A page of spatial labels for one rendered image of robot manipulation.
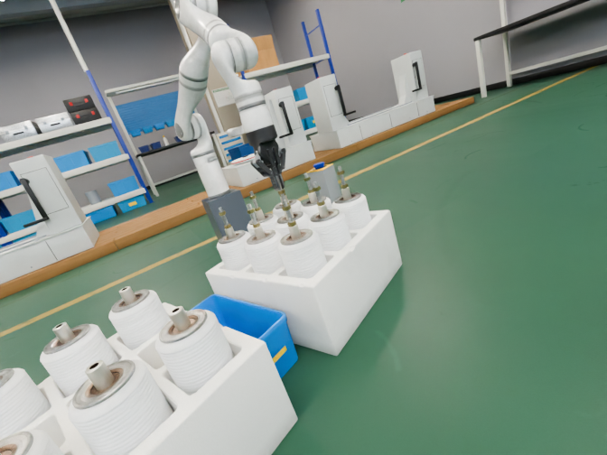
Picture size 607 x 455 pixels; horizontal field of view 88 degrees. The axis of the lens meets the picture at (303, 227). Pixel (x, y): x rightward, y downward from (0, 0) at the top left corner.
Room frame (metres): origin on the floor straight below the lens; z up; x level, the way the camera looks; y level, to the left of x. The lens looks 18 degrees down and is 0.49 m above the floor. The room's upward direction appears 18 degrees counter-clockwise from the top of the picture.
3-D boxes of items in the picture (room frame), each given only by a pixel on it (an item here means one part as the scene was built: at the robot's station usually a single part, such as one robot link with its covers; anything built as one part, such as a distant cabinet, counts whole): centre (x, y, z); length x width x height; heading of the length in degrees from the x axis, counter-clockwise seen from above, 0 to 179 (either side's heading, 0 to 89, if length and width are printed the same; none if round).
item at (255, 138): (0.83, 0.03, 0.45); 0.08 x 0.08 x 0.09
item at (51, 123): (4.91, 2.81, 1.42); 0.42 x 0.37 x 0.20; 27
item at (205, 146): (1.32, 0.29, 0.54); 0.09 x 0.09 x 0.17; 41
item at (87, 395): (0.35, 0.31, 0.25); 0.08 x 0.08 x 0.01
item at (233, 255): (0.82, 0.19, 0.16); 0.10 x 0.10 x 0.18
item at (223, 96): (7.25, 0.68, 1.38); 0.49 x 0.01 x 0.35; 114
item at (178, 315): (0.44, 0.22, 0.26); 0.02 x 0.02 x 0.03
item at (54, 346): (0.53, 0.47, 0.25); 0.08 x 0.08 x 0.01
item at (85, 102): (5.07, 2.46, 1.57); 0.42 x 0.34 x 0.17; 24
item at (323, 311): (0.83, 0.03, 0.09); 0.39 x 0.39 x 0.18; 47
